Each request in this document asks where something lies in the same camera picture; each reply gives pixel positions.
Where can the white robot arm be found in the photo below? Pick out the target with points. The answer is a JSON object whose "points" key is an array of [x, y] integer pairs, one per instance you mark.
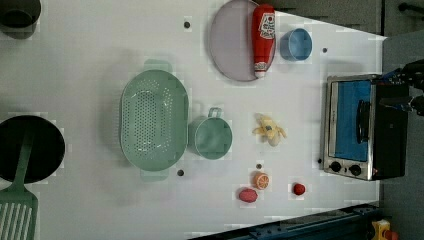
{"points": [[401, 80]]}

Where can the grey round plate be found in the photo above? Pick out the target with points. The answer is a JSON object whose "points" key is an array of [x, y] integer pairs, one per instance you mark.
{"points": [[230, 41]]}

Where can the yellow plush peeled banana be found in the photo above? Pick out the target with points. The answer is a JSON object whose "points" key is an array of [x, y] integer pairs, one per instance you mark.
{"points": [[269, 129]]}

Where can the small red fruit toy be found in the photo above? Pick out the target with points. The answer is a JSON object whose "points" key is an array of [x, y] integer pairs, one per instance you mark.
{"points": [[299, 189]]}

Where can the black round pan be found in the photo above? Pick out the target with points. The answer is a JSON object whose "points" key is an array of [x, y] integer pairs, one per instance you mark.
{"points": [[47, 149]]}

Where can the silver toaster oven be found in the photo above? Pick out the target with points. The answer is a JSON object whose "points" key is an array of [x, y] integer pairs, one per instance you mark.
{"points": [[362, 139]]}

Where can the orange slice toy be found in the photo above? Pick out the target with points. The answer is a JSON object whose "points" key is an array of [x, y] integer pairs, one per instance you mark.
{"points": [[261, 181]]}

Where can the pink strawberry toy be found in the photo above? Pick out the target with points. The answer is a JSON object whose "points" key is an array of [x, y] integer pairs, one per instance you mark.
{"points": [[248, 195]]}

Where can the green perforated colander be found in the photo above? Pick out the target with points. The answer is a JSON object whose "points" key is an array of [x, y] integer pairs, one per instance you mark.
{"points": [[153, 128]]}

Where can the dark pot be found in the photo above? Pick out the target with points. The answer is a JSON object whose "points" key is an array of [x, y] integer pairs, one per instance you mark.
{"points": [[19, 13]]}

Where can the red plush ketchup bottle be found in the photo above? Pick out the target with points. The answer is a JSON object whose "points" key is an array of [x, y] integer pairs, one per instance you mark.
{"points": [[263, 38]]}

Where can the green mug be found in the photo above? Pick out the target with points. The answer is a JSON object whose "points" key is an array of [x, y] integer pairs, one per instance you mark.
{"points": [[210, 136]]}

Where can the small blue bowl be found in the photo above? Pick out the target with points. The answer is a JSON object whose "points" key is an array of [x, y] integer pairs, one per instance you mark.
{"points": [[296, 45]]}

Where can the green slotted spatula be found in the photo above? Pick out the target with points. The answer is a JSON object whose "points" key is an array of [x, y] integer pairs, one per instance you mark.
{"points": [[18, 205]]}

